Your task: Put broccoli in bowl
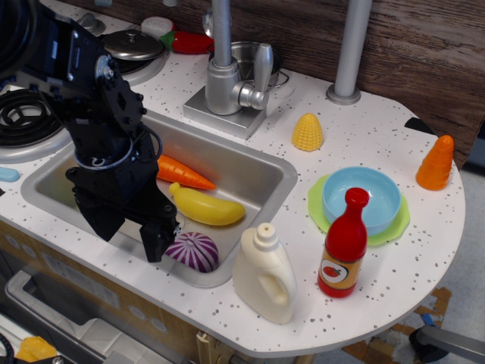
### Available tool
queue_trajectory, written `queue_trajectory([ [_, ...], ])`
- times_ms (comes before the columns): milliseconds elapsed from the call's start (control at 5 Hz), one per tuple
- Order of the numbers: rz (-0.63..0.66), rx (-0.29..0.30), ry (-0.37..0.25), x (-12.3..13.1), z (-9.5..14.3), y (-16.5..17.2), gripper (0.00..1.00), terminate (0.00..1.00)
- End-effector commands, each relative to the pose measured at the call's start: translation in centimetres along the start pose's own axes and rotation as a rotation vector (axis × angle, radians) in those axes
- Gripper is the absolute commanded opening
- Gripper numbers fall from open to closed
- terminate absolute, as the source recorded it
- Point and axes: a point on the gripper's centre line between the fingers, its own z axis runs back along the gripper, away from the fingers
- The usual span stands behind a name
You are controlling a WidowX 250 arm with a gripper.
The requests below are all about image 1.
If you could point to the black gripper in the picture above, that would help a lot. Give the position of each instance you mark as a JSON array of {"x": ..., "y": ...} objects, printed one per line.
[{"x": 110, "y": 193}]

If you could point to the light blue plastic bowl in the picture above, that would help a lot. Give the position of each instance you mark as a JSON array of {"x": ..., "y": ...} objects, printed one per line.
[{"x": 378, "y": 197}]

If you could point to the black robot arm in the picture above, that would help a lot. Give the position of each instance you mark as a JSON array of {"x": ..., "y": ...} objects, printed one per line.
[{"x": 117, "y": 155}]

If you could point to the purple striped toy onion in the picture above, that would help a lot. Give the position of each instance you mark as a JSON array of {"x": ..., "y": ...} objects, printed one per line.
[{"x": 195, "y": 250}]

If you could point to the yellow toy banana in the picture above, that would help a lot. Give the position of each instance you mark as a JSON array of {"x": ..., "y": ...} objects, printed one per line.
[{"x": 206, "y": 209}]

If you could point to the orange toy carrot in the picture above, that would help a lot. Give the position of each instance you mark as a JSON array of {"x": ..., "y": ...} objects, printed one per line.
[{"x": 173, "y": 171}]

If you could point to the stainless steel sink basin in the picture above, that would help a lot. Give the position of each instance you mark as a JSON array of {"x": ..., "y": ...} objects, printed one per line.
[{"x": 258, "y": 181}]

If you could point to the light blue toy piece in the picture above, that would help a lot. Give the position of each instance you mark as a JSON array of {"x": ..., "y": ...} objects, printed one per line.
[{"x": 8, "y": 174}]

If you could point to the cream toy detergent bottle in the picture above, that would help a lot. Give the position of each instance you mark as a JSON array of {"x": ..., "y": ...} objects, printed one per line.
[{"x": 263, "y": 276}]

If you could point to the front left black burner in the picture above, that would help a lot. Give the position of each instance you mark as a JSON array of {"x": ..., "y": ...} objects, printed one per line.
[{"x": 29, "y": 129}]

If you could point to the black burner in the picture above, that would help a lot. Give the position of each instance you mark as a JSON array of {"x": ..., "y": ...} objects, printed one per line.
[
  {"x": 29, "y": 129},
  {"x": 138, "y": 72}
]

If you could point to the yellow cloth object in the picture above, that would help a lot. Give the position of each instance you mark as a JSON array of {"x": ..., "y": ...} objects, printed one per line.
[{"x": 32, "y": 349}]

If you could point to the rear right black burner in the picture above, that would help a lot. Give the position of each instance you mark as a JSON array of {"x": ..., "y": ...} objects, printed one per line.
[{"x": 138, "y": 72}]

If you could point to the silver toy faucet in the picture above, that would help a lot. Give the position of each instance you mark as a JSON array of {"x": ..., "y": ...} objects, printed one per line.
[{"x": 226, "y": 102}]

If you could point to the steel pot lid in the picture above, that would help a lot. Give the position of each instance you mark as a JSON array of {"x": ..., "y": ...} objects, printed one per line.
[{"x": 132, "y": 45}]

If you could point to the light green plastic plate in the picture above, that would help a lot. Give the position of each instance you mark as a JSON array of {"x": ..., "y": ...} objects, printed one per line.
[{"x": 393, "y": 232}]

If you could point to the red toy chili pepper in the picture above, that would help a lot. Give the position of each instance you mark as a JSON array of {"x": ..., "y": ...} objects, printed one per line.
[{"x": 187, "y": 43}]

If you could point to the yellow toy corn piece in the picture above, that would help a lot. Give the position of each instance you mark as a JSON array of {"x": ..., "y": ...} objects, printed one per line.
[{"x": 307, "y": 134}]

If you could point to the white toy round piece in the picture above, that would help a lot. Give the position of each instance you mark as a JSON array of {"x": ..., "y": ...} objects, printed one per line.
[{"x": 157, "y": 26}]

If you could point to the small steel pot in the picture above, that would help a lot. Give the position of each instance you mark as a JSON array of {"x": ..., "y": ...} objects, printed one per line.
[{"x": 245, "y": 51}]

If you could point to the red toy ketchup bottle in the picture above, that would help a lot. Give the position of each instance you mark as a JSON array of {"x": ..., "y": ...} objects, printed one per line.
[{"x": 344, "y": 250}]

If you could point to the grey stove knob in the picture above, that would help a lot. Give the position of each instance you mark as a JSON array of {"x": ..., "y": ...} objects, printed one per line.
[{"x": 92, "y": 24}]

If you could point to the grey vertical pole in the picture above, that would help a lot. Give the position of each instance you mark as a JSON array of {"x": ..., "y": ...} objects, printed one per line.
[{"x": 344, "y": 91}]

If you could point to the orange toy carrot cone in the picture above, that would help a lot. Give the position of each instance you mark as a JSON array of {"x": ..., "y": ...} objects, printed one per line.
[{"x": 436, "y": 167}]

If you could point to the grey caster leg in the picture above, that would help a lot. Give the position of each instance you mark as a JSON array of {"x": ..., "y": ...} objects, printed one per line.
[{"x": 432, "y": 343}]

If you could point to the grey oven door handle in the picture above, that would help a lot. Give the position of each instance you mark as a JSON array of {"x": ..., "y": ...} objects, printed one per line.
[{"x": 89, "y": 340}]

